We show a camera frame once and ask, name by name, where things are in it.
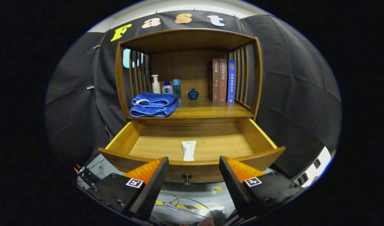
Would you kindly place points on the wooden drawer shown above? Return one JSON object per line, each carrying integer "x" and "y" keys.
{"x": 160, "y": 147}

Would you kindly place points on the white bottle with blue cap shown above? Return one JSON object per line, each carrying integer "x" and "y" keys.
{"x": 167, "y": 89}

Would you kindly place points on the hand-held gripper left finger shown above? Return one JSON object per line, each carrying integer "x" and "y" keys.
{"x": 151, "y": 190}

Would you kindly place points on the blue folded towel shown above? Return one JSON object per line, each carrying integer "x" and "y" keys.
{"x": 154, "y": 103}

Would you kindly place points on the dark brown book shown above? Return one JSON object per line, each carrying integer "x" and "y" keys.
{"x": 216, "y": 81}

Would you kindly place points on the clear blue bottle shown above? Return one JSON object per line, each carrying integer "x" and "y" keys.
{"x": 176, "y": 88}

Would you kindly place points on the yellow black floor tape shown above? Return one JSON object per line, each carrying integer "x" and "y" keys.
{"x": 182, "y": 206}

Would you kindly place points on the reddish brown book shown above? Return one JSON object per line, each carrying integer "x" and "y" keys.
{"x": 223, "y": 81}

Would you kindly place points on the white pump bottle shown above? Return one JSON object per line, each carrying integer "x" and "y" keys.
{"x": 156, "y": 86}

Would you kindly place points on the white and green tube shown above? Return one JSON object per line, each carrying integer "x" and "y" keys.
{"x": 189, "y": 150}

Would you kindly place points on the dark blue lidded teacup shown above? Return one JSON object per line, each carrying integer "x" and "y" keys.
{"x": 193, "y": 94}

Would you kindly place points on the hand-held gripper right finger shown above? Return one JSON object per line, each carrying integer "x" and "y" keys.
{"x": 236, "y": 190}

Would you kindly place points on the white slotted panel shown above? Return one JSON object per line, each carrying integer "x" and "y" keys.
{"x": 311, "y": 169}

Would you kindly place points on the blue book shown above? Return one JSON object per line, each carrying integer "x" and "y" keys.
{"x": 231, "y": 81}

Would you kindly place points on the wooden countertop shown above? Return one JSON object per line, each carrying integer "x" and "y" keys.
{"x": 204, "y": 108}

